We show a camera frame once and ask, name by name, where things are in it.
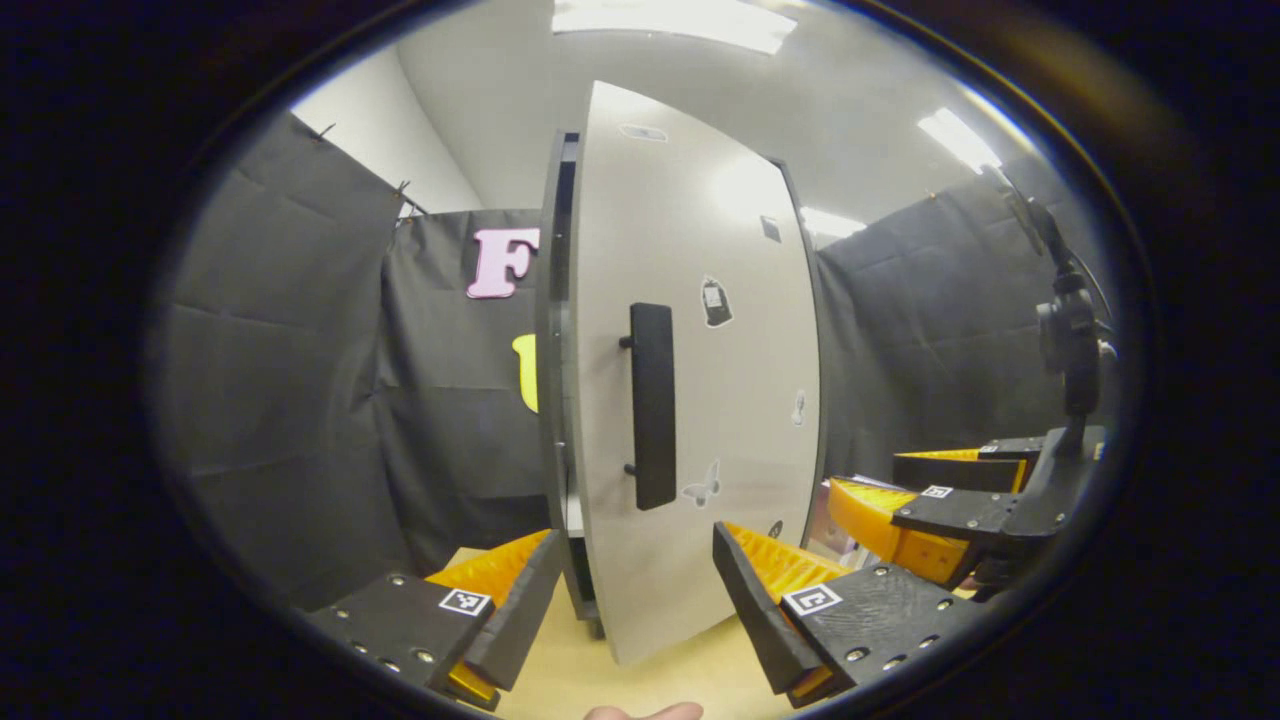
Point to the ceiling light panel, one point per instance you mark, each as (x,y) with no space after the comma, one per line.
(958,138)
(670,22)
(830,222)

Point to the black backdrop cloth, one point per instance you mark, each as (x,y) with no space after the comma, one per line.
(930,330)
(280,380)

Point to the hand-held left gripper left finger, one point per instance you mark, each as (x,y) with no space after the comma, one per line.
(520,620)

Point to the grey cabinet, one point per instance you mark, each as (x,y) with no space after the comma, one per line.
(550,420)

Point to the white cabinet door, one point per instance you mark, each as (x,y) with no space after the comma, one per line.
(750,420)

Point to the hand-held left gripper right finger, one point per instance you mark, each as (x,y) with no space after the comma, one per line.
(760,620)

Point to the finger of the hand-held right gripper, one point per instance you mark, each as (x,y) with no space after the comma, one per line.
(950,512)
(950,472)

